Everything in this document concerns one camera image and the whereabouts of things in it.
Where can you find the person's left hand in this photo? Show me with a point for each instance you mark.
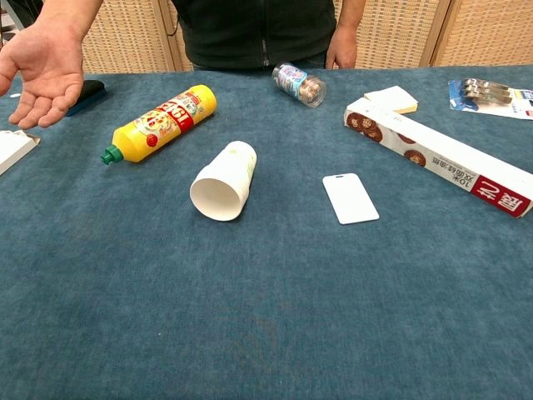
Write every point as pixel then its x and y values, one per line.
pixel 342 48

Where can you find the person's right hand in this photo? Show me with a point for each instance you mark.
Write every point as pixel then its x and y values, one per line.
pixel 50 66

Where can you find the person's left forearm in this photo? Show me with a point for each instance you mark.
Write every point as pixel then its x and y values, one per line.
pixel 349 12

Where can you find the person's right forearm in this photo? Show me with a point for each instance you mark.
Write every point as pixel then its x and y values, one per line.
pixel 71 10

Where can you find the person's black jacket torso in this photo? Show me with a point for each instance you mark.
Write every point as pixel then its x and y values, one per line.
pixel 258 29

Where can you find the long white baking paper box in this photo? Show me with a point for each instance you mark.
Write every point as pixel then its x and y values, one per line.
pixel 441 150

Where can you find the blue black board eraser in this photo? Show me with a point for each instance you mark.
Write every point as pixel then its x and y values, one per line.
pixel 92 93

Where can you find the wicker screen panel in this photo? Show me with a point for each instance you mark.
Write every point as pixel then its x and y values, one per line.
pixel 487 33
pixel 179 50
pixel 125 37
pixel 395 33

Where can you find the clear plastic jar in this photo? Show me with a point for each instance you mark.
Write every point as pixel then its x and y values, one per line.
pixel 297 83

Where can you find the yellow sticky note pad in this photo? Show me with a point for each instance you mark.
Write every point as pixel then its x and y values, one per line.
pixel 395 99

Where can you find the yellow bottle green cap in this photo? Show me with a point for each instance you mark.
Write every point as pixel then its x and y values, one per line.
pixel 166 121

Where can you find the blister pack with metal clips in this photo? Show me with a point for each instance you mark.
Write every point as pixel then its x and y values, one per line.
pixel 487 96

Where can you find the white paper cup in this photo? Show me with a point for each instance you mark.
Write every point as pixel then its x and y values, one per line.
pixel 220 187

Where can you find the blue tablecloth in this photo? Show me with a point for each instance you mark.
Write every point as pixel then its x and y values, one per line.
pixel 266 291

